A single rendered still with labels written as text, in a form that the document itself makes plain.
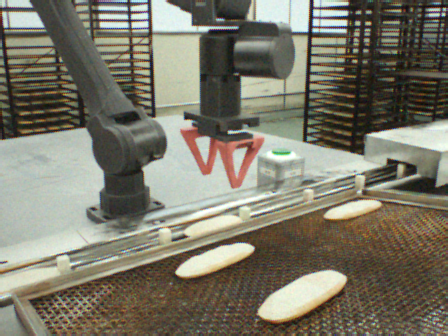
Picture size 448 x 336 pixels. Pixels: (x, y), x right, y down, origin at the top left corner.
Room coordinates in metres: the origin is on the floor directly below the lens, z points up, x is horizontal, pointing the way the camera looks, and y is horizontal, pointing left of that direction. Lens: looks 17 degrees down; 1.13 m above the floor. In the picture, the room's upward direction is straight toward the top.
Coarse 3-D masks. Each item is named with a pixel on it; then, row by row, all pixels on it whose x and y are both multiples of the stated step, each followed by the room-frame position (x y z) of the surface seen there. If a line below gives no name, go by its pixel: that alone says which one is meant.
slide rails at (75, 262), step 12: (396, 168) 0.92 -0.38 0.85; (408, 168) 0.92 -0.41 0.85; (372, 180) 0.84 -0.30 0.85; (324, 192) 0.76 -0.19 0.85; (276, 204) 0.70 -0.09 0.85; (288, 204) 0.70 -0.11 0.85; (252, 216) 0.66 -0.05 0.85; (180, 228) 0.60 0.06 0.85; (144, 240) 0.56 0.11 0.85; (156, 240) 0.56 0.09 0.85; (96, 252) 0.53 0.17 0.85; (108, 252) 0.53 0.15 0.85; (120, 252) 0.53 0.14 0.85; (72, 264) 0.49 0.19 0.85; (84, 264) 0.50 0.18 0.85
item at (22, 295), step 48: (384, 192) 0.60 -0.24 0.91; (192, 240) 0.47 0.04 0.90; (240, 240) 0.48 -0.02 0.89; (288, 240) 0.46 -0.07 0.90; (384, 240) 0.43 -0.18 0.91; (432, 240) 0.42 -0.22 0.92; (48, 288) 0.37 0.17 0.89; (96, 288) 0.37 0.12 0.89; (144, 288) 0.36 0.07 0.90; (192, 288) 0.35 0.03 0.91; (240, 288) 0.35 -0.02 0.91; (432, 288) 0.31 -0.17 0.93
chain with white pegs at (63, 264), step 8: (400, 168) 0.88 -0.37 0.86; (360, 176) 0.80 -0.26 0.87; (360, 184) 0.79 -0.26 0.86; (304, 192) 0.72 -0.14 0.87; (312, 192) 0.71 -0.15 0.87; (304, 200) 0.72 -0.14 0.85; (240, 208) 0.64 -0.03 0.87; (248, 208) 0.63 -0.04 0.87; (240, 216) 0.64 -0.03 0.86; (248, 216) 0.63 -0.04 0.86; (160, 232) 0.55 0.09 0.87; (168, 232) 0.55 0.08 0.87; (160, 240) 0.55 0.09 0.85; (168, 240) 0.55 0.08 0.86; (64, 256) 0.48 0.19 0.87; (64, 264) 0.47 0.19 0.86; (64, 272) 0.47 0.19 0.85
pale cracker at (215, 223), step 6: (222, 216) 0.63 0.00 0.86; (228, 216) 0.63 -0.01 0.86; (234, 216) 0.63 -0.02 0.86; (204, 222) 0.60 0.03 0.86; (210, 222) 0.60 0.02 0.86; (216, 222) 0.60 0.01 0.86; (222, 222) 0.61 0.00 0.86; (228, 222) 0.61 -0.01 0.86; (234, 222) 0.61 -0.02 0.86; (192, 228) 0.59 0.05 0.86; (198, 228) 0.59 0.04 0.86; (204, 228) 0.59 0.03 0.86; (210, 228) 0.59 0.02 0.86; (216, 228) 0.59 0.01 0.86; (186, 234) 0.58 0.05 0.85; (192, 234) 0.57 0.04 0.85
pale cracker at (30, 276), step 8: (24, 272) 0.46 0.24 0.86; (32, 272) 0.46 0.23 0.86; (40, 272) 0.46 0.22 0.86; (48, 272) 0.46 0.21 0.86; (56, 272) 0.46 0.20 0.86; (0, 280) 0.44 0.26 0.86; (8, 280) 0.44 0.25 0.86; (16, 280) 0.44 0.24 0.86; (24, 280) 0.44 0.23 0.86; (32, 280) 0.44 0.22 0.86; (40, 280) 0.44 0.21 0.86; (0, 288) 0.42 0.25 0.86; (8, 288) 0.42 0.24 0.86
